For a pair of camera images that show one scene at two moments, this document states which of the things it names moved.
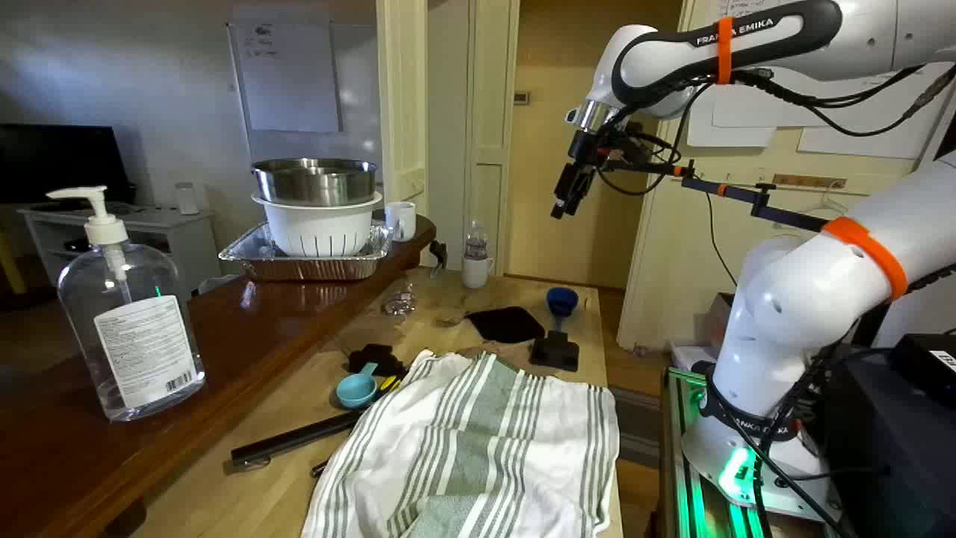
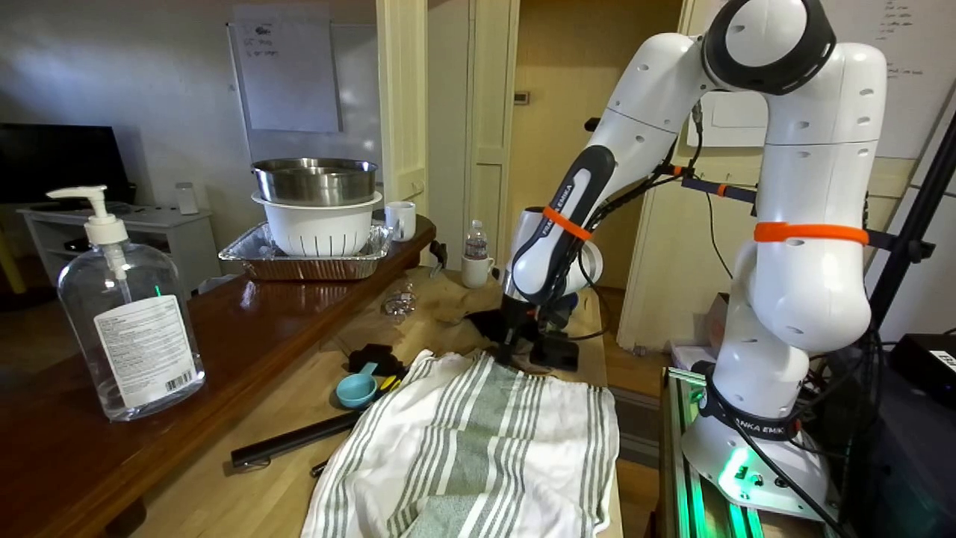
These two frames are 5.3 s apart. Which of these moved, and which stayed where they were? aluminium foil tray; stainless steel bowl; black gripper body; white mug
Moved: black gripper body
Stayed: white mug; aluminium foil tray; stainless steel bowl
